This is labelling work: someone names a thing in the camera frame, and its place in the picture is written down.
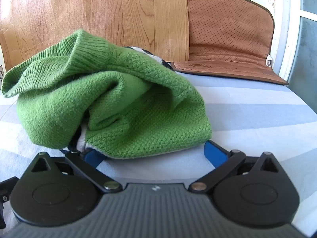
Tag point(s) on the brown perforated seat cushion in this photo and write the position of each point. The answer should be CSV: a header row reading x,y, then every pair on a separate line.
x,y
223,29

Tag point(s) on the white window frame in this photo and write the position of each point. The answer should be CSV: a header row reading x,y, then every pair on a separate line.
x,y
284,42

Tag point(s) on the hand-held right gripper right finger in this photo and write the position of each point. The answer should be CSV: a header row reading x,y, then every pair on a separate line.
x,y
216,153

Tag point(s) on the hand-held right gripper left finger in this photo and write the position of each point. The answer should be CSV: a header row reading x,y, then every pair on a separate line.
x,y
92,158

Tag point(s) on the blue striped bed sheet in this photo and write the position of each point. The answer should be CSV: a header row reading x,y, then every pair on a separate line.
x,y
247,119

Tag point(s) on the wood-grain wall panel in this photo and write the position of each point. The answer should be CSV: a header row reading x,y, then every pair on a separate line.
x,y
99,10

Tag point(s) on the green and navy knit sweater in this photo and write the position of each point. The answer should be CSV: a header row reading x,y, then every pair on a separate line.
x,y
123,84

